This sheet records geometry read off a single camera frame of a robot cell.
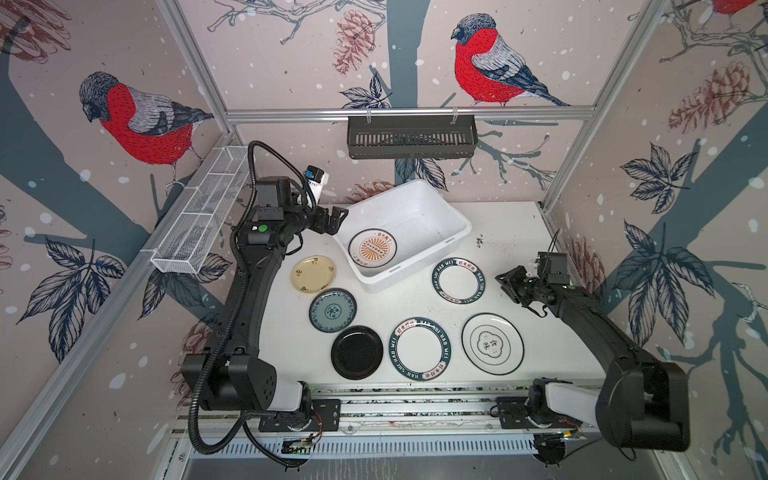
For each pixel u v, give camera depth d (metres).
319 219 0.66
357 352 0.83
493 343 0.85
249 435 0.69
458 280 0.99
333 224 0.68
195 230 0.74
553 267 0.67
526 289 0.73
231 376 0.39
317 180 0.64
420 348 0.84
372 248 1.07
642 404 0.41
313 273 1.03
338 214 0.68
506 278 0.81
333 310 0.93
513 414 0.73
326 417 0.73
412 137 1.04
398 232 1.13
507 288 0.78
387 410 0.76
